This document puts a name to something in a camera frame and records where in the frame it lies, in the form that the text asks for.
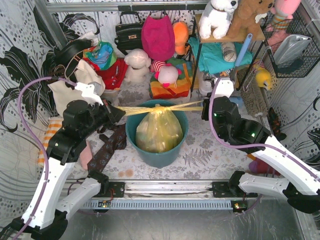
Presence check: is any yellow plastic trash bag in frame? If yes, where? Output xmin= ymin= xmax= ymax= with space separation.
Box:
xmin=119 ymin=101 xmax=203 ymax=154

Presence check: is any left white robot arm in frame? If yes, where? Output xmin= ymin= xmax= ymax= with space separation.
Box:
xmin=0 ymin=100 xmax=126 ymax=240

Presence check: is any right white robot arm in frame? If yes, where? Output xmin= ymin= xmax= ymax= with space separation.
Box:
xmin=201 ymin=96 xmax=320 ymax=214

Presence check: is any cream canvas tote bag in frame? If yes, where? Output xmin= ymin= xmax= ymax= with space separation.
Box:
xmin=49 ymin=59 xmax=106 ymax=117

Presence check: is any teal plastic trash bin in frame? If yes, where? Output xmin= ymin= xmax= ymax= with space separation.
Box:
xmin=125 ymin=99 xmax=189 ymax=169

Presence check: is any magenta felt bag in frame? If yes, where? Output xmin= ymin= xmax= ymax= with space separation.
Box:
xmin=141 ymin=15 xmax=175 ymax=61

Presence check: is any dark patterned necktie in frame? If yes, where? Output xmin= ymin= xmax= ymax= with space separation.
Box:
xmin=87 ymin=124 xmax=127 ymax=175

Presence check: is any rainbow striped cloth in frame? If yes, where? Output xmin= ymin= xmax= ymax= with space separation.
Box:
xmin=148 ymin=57 xmax=193 ymax=99

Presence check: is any light blue squeegee tool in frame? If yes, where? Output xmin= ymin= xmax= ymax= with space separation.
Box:
xmin=228 ymin=33 xmax=254 ymax=108

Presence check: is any red garment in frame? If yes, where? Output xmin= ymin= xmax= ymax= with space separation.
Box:
xmin=96 ymin=58 xmax=128 ymax=90

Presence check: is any pink cloth roll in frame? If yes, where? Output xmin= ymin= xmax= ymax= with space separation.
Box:
xmin=78 ymin=141 xmax=93 ymax=171

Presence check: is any orange checkered cloth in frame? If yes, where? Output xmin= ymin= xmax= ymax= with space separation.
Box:
xmin=37 ymin=116 xmax=63 ymax=167

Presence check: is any pink white plush doll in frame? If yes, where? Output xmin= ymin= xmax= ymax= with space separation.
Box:
xmin=150 ymin=60 xmax=182 ymax=88

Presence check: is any teal cloth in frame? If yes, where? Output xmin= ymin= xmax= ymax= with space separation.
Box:
xmin=188 ymin=37 xmax=253 ymax=74

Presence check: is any white fluffy plush lamb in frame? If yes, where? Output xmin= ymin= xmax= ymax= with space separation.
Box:
xmin=124 ymin=48 xmax=151 ymax=83

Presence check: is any colourful striped cloth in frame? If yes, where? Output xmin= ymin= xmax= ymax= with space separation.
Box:
xmin=83 ymin=41 xmax=117 ymax=71

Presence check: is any yellow plush duck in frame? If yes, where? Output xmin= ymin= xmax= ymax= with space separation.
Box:
xmin=252 ymin=60 xmax=272 ymax=91

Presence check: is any black hat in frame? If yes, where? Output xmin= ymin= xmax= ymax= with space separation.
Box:
xmin=54 ymin=39 xmax=92 ymax=68

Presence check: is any black leather handbag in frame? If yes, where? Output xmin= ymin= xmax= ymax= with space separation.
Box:
xmin=114 ymin=11 xmax=144 ymax=56

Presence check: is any orange plush toy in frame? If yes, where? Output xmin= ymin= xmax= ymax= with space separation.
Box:
xmin=172 ymin=21 xmax=189 ymax=55

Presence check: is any white plush dog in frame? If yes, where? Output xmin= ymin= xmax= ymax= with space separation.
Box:
xmin=198 ymin=0 xmax=238 ymax=40

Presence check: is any brown teddy bear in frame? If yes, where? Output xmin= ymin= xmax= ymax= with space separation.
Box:
xmin=227 ymin=0 xmax=274 ymax=41

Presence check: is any grey foil pouch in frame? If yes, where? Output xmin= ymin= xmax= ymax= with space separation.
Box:
xmin=273 ymin=34 xmax=312 ymax=65

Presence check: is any pink plush toy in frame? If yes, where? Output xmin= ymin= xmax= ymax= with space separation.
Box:
xmin=270 ymin=0 xmax=301 ymax=25

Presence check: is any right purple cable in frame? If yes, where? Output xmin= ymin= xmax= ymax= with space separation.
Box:
xmin=208 ymin=77 xmax=320 ymax=213

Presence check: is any purple cable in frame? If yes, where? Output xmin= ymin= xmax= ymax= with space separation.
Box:
xmin=9 ymin=76 xmax=78 ymax=240
xmin=208 ymin=77 xmax=320 ymax=213

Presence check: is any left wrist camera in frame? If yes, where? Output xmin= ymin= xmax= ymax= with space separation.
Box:
xmin=74 ymin=81 xmax=103 ymax=105

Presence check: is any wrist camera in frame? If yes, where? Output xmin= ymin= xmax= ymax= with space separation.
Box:
xmin=214 ymin=77 xmax=234 ymax=98
xmin=74 ymin=81 xmax=103 ymax=105

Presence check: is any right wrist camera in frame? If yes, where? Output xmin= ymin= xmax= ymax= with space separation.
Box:
xmin=214 ymin=77 xmax=234 ymax=98

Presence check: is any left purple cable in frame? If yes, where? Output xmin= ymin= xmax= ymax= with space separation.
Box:
xmin=9 ymin=76 xmax=78 ymax=240

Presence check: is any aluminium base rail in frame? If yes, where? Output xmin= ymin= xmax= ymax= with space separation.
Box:
xmin=62 ymin=178 xmax=305 ymax=201

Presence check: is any black wire basket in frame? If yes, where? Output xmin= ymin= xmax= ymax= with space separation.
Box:
xmin=261 ymin=12 xmax=320 ymax=78

